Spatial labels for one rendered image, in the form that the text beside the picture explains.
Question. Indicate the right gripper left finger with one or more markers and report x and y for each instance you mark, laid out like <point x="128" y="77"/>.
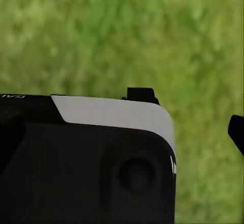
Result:
<point x="12" y="132"/>

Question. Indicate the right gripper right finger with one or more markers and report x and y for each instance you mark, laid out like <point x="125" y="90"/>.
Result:
<point x="236" y="131"/>

